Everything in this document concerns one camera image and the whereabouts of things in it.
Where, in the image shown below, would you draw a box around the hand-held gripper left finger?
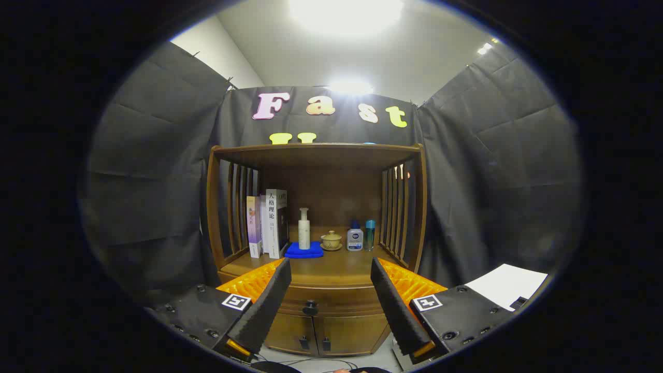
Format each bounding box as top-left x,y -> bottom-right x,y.
148,257 -> 292,363

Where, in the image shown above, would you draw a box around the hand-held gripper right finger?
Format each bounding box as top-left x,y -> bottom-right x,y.
370,257 -> 518,363

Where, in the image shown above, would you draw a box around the brown wooden drawer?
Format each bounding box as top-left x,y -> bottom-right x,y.
281,284 -> 390,318

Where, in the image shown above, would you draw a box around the wooden cabinet door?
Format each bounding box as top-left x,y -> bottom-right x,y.
315,313 -> 390,357
265,313 -> 318,357

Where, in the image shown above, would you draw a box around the wooden countertop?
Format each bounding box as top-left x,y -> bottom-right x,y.
220,246 -> 415,288

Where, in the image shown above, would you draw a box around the brown wooden cabinet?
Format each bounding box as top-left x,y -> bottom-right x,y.
206,142 -> 428,358

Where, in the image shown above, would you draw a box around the blue folded cloth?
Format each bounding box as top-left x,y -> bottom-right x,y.
284,241 -> 324,259

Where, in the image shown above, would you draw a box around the thick white book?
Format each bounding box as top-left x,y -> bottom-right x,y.
266,189 -> 290,260

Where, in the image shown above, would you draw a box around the white bottle blue pump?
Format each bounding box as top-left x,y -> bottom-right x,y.
347,220 -> 364,252

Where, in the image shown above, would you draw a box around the purple book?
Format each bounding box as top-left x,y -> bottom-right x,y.
247,196 -> 264,259

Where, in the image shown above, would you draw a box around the black backdrop cloth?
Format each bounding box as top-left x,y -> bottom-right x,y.
85,41 -> 583,306

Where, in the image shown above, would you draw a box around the large ceiling light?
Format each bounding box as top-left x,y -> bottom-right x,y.
287,0 -> 405,37

